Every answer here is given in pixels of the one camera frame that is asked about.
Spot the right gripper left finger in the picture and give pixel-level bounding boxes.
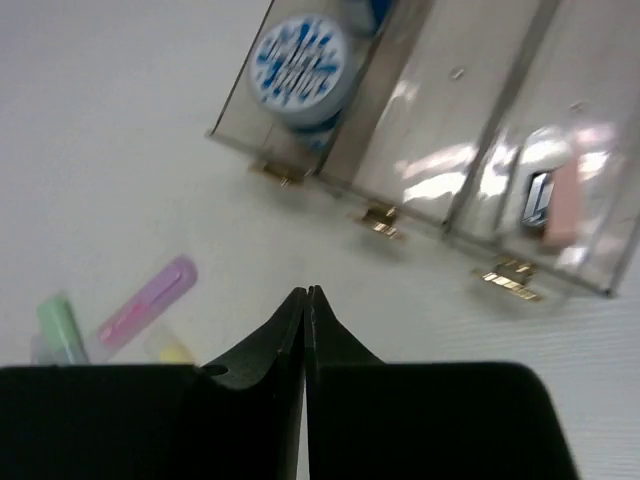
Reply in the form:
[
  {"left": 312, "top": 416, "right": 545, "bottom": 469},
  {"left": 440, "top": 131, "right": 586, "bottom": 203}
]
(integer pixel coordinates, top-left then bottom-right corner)
[{"left": 201, "top": 287, "right": 306, "bottom": 479}]

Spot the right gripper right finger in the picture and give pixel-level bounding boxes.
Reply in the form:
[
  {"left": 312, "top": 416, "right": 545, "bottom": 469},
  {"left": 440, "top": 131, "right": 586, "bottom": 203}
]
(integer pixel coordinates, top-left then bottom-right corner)
[{"left": 304, "top": 285, "right": 383, "bottom": 479}]

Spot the yellow highlighter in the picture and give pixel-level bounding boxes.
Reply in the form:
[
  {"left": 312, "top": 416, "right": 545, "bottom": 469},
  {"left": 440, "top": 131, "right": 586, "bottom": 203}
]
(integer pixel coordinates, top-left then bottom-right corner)
[{"left": 144, "top": 322, "right": 196, "bottom": 365}]

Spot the pink highlighter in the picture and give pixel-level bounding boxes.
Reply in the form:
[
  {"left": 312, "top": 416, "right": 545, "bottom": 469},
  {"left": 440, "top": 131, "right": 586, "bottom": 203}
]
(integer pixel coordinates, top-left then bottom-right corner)
[{"left": 97, "top": 255, "right": 198, "bottom": 352}]

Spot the green highlighter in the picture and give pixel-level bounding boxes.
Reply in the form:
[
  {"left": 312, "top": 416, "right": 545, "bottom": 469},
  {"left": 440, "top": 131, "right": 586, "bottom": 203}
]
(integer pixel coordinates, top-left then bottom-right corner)
[{"left": 31, "top": 293, "right": 89, "bottom": 365}]

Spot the pink white correction tape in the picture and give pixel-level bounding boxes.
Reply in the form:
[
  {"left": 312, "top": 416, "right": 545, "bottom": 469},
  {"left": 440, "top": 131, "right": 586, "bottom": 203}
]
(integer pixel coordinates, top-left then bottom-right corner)
[{"left": 516, "top": 127, "right": 583, "bottom": 252}]

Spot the clear three-compartment organizer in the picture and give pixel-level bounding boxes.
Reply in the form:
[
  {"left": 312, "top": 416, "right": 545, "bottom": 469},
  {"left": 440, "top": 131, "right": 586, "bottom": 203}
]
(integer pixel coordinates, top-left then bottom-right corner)
[{"left": 210, "top": 1, "right": 639, "bottom": 300}]

